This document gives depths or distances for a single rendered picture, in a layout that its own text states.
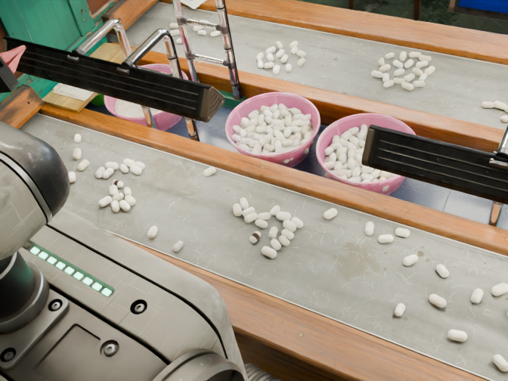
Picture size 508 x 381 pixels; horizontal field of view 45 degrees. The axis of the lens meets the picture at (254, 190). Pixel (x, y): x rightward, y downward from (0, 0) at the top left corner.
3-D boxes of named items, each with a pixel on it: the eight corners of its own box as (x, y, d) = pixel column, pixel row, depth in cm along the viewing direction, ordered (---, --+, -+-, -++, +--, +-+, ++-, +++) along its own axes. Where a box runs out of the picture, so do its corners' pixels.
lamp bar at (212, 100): (208, 124, 131) (201, 97, 126) (4, 69, 156) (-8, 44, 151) (226, 101, 135) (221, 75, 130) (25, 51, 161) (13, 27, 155)
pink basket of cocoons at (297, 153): (319, 180, 166) (317, 155, 159) (224, 180, 171) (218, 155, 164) (323, 116, 183) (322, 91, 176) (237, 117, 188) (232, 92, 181)
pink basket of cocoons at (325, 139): (397, 221, 153) (399, 196, 146) (302, 192, 164) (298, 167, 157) (430, 152, 167) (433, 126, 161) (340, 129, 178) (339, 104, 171)
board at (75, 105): (78, 113, 185) (76, 110, 184) (41, 103, 191) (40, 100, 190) (140, 52, 203) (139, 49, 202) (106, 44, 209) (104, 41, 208)
